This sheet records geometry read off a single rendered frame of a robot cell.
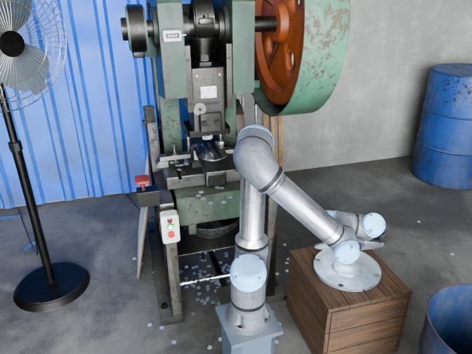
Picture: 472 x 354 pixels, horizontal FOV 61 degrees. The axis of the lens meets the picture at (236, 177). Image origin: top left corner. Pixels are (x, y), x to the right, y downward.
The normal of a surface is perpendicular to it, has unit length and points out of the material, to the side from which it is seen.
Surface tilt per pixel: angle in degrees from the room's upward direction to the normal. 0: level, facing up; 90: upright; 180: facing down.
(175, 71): 90
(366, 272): 0
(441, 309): 88
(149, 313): 0
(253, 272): 8
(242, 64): 90
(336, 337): 90
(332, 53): 101
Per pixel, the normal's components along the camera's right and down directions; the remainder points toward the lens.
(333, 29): 0.27, 0.39
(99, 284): -0.01, -0.90
